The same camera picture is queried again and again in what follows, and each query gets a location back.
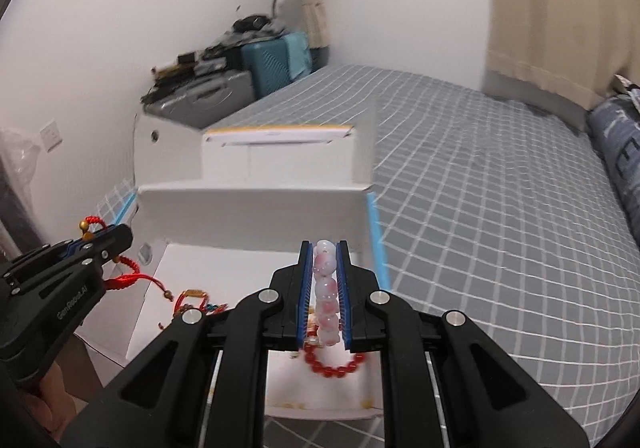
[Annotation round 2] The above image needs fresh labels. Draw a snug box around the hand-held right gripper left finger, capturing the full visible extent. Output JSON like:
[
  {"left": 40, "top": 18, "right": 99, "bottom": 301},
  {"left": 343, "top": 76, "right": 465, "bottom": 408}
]
[{"left": 97, "top": 241, "right": 314, "bottom": 448}]

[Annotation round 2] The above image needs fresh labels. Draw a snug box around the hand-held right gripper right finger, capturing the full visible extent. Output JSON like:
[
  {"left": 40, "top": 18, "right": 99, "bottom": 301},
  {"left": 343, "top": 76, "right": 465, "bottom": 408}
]
[{"left": 336, "top": 241, "right": 588, "bottom": 448}]

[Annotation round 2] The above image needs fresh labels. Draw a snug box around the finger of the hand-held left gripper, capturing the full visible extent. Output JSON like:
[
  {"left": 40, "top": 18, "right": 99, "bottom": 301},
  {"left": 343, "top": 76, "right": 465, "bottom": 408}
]
[
  {"left": 2, "top": 238, "right": 90, "bottom": 282},
  {"left": 82, "top": 223, "right": 134, "bottom": 280}
]

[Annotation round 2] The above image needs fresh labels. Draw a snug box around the pink white bead bracelet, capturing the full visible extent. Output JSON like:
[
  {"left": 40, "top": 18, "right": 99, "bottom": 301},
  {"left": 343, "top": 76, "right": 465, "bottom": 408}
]
[{"left": 311, "top": 239, "right": 346, "bottom": 350}]

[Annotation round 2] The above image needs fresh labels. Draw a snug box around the red cord bracelet gold bar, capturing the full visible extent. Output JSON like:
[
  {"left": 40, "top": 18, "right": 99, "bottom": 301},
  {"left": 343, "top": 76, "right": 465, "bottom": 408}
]
[{"left": 77, "top": 215, "right": 210, "bottom": 330}]

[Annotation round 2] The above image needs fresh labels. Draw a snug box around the yellow blue cardboard box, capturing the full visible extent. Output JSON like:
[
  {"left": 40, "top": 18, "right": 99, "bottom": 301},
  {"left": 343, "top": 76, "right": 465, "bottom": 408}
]
[{"left": 125, "top": 98, "right": 390, "bottom": 423}]

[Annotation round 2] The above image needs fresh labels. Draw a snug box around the red bead bracelet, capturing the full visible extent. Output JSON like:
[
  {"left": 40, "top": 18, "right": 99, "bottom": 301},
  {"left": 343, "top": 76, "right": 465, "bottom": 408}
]
[{"left": 300, "top": 327, "right": 369, "bottom": 377}]

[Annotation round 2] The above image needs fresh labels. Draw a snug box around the person's left hand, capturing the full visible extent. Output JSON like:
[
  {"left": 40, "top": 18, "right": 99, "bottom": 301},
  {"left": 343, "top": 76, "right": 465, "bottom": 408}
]
[{"left": 20, "top": 362, "right": 82, "bottom": 448}]

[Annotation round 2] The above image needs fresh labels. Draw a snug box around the white carton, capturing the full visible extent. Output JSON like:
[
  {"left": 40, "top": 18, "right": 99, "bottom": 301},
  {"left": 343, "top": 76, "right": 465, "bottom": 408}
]
[{"left": 133, "top": 112, "right": 211, "bottom": 190}]

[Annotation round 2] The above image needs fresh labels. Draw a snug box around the clear plastic bag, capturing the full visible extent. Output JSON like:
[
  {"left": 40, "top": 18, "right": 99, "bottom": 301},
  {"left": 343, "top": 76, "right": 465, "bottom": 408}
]
[{"left": 0, "top": 127, "right": 42, "bottom": 211}]

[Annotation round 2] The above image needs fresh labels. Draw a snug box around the grey grid bed sheet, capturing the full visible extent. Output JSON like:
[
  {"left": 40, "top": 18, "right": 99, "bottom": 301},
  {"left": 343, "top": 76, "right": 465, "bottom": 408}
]
[{"left": 95, "top": 63, "right": 640, "bottom": 448}]

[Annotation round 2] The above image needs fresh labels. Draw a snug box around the grey suitcase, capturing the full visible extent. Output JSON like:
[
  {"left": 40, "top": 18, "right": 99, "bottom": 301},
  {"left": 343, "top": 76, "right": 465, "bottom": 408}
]
[{"left": 142, "top": 70, "right": 257, "bottom": 130}]

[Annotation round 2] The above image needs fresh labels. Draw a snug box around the teal suitcase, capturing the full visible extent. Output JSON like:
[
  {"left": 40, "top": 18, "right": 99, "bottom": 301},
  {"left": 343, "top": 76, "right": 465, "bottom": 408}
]
[{"left": 240, "top": 32, "right": 314, "bottom": 100}]

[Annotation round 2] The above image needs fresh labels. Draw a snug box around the dark clutter pile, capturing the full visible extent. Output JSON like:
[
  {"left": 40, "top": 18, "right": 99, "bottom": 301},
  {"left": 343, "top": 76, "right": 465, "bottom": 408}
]
[{"left": 150, "top": 14, "right": 287, "bottom": 94}]

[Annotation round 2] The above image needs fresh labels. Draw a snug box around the blue striped pillow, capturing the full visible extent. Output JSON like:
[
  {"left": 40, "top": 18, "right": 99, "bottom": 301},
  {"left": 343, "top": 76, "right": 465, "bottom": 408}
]
[{"left": 585, "top": 96, "right": 640, "bottom": 249}]

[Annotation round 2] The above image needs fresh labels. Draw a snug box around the white wall outlet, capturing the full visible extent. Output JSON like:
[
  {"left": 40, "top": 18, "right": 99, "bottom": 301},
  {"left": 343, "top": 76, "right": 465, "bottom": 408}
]
[{"left": 39, "top": 120, "right": 65, "bottom": 153}]

